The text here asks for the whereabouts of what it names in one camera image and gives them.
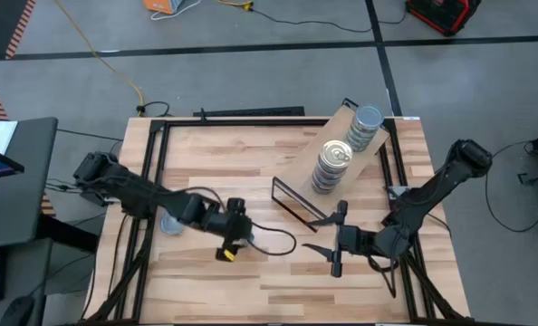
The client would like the yellow floor cable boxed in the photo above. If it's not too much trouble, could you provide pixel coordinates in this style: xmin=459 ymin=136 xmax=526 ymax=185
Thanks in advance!
xmin=53 ymin=0 xmax=146 ymax=114

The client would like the dark grey desk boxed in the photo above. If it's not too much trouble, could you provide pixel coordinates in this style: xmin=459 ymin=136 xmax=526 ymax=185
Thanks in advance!
xmin=0 ymin=116 xmax=60 ymax=250

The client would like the red and black equipment case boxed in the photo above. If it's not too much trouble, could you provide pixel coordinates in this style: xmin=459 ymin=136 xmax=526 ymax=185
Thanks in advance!
xmin=404 ymin=0 xmax=482 ymax=37

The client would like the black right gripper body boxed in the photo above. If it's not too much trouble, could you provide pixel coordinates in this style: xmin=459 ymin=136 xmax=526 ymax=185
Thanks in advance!
xmin=331 ymin=201 xmax=378 ymax=277

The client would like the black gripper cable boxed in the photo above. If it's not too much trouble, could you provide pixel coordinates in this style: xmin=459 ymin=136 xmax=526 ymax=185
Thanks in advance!
xmin=369 ymin=255 xmax=399 ymax=300
xmin=249 ymin=224 xmax=297 ymax=258

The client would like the black desk crossbar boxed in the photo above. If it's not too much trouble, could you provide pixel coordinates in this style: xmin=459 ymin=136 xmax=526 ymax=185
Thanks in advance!
xmin=35 ymin=212 xmax=101 ymax=254

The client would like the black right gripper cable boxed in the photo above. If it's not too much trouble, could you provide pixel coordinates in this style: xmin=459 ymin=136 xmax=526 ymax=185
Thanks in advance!
xmin=369 ymin=255 xmax=399 ymax=300

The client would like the black aluminium table frame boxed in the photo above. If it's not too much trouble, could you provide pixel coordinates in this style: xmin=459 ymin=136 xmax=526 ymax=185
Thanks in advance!
xmin=83 ymin=116 xmax=469 ymax=326

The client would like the orange box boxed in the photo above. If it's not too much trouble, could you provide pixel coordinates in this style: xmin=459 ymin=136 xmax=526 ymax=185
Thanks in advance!
xmin=142 ymin=0 xmax=184 ymax=15

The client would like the black computer mouse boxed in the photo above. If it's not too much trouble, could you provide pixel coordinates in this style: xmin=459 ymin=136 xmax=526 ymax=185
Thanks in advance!
xmin=0 ymin=294 xmax=35 ymax=326

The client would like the yellow cable plug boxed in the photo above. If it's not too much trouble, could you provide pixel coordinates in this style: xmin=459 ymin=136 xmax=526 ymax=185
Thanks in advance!
xmin=214 ymin=0 xmax=255 ymax=13

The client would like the black floor cable with plug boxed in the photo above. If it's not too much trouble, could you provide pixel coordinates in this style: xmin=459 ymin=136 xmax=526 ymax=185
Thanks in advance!
xmin=135 ymin=100 xmax=173 ymax=118

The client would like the black power strip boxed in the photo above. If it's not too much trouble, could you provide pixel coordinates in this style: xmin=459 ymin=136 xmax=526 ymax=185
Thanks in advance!
xmin=192 ymin=106 xmax=306 ymax=119

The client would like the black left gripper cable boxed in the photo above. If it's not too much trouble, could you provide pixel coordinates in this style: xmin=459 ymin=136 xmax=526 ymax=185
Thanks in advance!
xmin=249 ymin=224 xmax=297 ymax=258

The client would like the thin black cable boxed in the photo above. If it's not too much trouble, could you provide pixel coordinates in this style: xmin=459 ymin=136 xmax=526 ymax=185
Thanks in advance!
xmin=55 ymin=129 xmax=124 ymax=159

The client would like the wooden shelf black metal frame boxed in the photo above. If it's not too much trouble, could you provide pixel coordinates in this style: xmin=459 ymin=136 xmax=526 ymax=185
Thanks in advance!
xmin=270 ymin=97 xmax=391 ymax=233

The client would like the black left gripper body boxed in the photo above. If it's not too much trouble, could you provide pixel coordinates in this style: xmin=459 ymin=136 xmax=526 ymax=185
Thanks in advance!
xmin=209 ymin=208 xmax=254 ymax=263

